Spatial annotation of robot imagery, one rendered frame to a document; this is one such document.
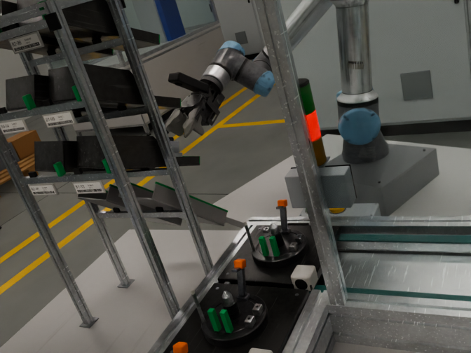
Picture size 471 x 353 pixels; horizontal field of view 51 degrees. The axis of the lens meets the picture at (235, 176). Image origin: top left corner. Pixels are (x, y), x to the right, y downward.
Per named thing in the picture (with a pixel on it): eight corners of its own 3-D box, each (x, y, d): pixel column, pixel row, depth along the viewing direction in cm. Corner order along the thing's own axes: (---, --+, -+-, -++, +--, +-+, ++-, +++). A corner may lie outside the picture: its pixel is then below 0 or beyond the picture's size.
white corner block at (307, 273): (300, 278, 113) (296, 263, 112) (319, 279, 111) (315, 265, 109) (293, 291, 110) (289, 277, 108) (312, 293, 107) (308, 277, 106)
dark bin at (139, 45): (125, 51, 125) (124, 22, 125) (160, 44, 117) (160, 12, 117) (17, 31, 104) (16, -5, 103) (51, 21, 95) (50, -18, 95)
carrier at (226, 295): (216, 289, 118) (200, 246, 114) (310, 297, 106) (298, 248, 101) (161, 365, 100) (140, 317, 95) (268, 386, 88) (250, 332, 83)
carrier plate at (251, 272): (258, 230, 138) (256, 224, 137) (341, 231, 126) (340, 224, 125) (219, 285, 120) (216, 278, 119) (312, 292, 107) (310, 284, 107)
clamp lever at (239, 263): (240, 293, 106) (237, 258, 106) (249, 293, 105) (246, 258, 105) (232, 298, 103) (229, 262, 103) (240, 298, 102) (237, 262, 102)
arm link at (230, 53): (251, 48, 145) (226, 33, 145) (235, 74, 141) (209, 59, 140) (244, 63, 153) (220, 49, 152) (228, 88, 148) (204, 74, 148)
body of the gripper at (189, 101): (212, 127, 138) (230, 96, 143) (193, 106, 133) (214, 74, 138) (193, 128, 143) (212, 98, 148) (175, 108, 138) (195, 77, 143)
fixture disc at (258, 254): (265, 234, 131) (263, 228, 130) (315, 235, 124) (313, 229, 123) (243, 267, 120) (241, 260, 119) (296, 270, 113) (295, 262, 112)
